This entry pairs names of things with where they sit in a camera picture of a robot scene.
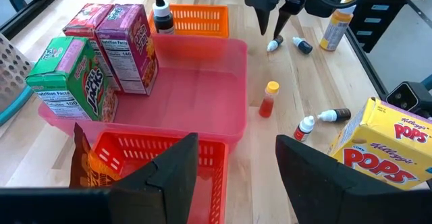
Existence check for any dark red dropper bottle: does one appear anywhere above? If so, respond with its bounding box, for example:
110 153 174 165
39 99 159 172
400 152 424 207
293 115 316 143

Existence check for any brown dropper bottle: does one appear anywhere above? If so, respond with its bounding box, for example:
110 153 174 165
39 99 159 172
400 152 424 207
317 108 352 123

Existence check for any orange plastic basket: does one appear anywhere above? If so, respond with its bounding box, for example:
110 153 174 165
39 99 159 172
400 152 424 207
148 3 230 39

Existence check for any black table-level camera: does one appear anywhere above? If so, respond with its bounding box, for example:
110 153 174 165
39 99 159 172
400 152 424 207
385 81 432 119

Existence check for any green Apple Jacks cereal box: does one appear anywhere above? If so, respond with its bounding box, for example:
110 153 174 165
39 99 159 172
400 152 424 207
25 36 119 123

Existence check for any red bottle yellow cap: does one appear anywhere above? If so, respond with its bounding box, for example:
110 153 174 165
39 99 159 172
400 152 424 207
259 80 281 119

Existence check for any red plastic basket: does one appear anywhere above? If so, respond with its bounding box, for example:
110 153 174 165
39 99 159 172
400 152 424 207
90 129 230 224

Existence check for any red Froot Loops cereal box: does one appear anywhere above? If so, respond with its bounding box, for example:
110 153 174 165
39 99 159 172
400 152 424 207
62 3 115 73

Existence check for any yellow Corn Pops cereal box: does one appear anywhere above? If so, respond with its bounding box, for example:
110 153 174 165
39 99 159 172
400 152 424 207
327 96 432 192

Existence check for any dark blue dropper bottle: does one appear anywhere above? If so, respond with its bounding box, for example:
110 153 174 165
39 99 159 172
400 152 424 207
292 36 314 55

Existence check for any black food colouring bottle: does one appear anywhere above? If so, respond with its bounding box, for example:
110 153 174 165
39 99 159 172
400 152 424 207
152 0 176 36

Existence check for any teal mesh basket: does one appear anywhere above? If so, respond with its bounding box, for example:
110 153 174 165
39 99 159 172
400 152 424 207
0 33 34 127

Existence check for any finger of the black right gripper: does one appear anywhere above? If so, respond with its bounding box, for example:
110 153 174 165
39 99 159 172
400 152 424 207
273 4 298 39
253 6 273 36

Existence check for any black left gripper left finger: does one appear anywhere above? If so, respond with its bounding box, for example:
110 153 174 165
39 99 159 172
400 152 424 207
109 132 200 224

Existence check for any purple Raisin Bran cereal box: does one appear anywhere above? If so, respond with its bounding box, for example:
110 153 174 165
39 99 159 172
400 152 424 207
95 3 160 96

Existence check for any yellow bottle orange nozzle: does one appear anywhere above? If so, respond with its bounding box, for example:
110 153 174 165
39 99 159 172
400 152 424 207
319 0 358 52

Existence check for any orange snack bag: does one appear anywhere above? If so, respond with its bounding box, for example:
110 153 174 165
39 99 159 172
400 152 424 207
69 122 123 189

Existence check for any pink translucent plastic bin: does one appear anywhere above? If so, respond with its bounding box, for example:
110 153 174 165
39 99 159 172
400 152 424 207
37 33 249 144

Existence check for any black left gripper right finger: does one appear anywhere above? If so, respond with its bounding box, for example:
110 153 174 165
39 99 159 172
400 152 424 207
275 135 402 224

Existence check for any black drawer cabinet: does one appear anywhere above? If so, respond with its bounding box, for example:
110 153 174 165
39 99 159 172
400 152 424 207
350 0 410 53

